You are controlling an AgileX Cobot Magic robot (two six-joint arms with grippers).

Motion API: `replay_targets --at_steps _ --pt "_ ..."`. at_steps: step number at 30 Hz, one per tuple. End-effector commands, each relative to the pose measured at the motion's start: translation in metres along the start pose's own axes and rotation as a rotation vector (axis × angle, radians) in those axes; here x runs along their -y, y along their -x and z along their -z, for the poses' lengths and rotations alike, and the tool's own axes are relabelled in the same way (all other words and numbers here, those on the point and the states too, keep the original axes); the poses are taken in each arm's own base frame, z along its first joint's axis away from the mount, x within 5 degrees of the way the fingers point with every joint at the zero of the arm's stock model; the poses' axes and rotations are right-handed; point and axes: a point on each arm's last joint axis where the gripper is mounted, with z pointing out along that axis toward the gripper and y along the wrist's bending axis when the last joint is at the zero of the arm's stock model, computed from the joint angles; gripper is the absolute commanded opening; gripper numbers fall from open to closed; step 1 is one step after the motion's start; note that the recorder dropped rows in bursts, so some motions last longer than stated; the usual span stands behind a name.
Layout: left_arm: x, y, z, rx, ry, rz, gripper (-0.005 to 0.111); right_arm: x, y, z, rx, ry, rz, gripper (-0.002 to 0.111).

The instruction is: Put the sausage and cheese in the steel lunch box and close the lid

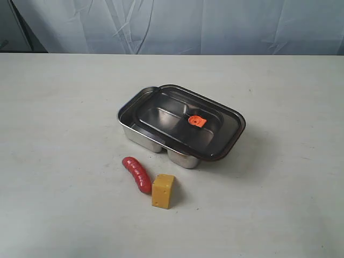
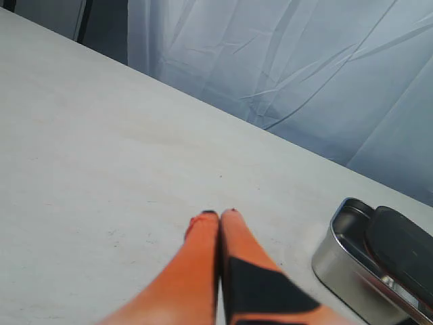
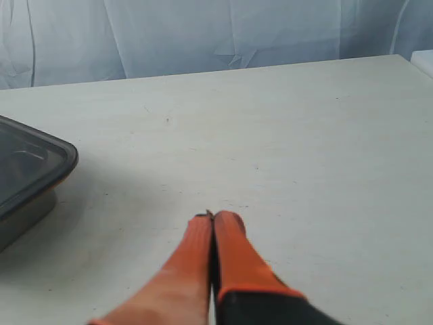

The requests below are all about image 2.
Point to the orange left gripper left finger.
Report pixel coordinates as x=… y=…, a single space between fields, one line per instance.
x=186 y=290

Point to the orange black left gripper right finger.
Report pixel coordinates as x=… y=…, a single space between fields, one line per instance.
x=255 y=288

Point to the stainless steel lunch box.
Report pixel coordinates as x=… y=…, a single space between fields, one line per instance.
x=343 y=264

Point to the white backdrop curtain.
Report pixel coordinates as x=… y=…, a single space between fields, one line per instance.
x=348 y=80

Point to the dark stand behind table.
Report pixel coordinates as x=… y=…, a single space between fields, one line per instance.
x=66 y=17

